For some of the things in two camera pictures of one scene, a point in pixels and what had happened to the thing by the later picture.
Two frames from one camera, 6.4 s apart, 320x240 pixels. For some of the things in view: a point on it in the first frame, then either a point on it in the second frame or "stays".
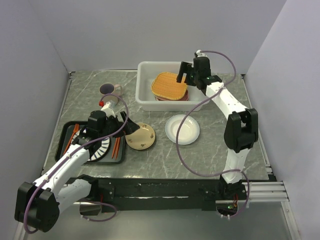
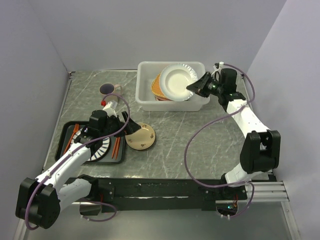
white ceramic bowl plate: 189,129 → 174,80
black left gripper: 116,120 stays
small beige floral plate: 142,138 stays
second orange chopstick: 117,147 stays
